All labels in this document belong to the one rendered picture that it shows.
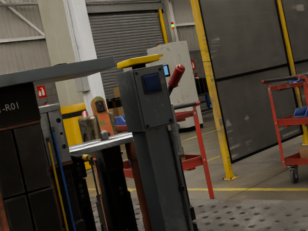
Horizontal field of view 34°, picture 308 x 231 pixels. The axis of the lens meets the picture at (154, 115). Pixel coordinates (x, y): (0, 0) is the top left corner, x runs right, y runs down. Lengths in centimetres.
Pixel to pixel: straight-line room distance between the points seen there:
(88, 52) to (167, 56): 633
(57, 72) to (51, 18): 757
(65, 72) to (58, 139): 22
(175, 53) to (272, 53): 508
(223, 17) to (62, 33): 339
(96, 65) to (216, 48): 477
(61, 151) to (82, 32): 418
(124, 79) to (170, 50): 1037
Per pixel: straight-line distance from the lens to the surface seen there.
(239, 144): 569
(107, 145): 117
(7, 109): 82
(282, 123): 473
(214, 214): 155
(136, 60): 92
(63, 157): 101
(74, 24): 517
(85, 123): 144
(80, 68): 83
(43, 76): 81
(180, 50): 1141
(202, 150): 342
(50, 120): 101
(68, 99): 827
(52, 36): 838
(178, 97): 1130
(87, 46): 515
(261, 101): 612
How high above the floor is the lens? 110
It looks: 3 degrees down
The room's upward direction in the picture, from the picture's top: 12 degrees counter-clockwise
